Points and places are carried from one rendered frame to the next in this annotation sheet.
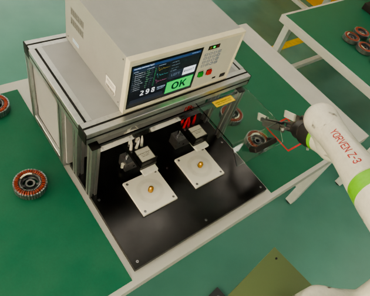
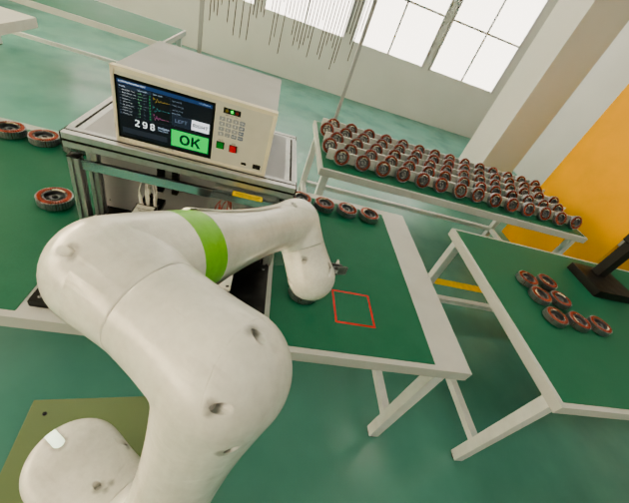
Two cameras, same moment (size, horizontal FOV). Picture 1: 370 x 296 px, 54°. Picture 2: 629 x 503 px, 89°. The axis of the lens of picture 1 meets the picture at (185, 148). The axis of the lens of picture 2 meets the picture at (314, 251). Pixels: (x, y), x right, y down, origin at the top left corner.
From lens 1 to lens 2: 0.97 m
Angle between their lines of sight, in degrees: 28
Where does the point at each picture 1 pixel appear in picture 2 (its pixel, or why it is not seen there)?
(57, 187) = (74, 215)
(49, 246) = (0, 242)
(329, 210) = (419, 480)
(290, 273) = not seen: hidden behind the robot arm
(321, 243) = not seen: outside the picture
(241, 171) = (252, 301)
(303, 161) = (345, 341)
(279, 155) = (320, 318)
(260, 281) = (134, 415)
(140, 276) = (26, 313)
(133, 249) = not seen: hidden behind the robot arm
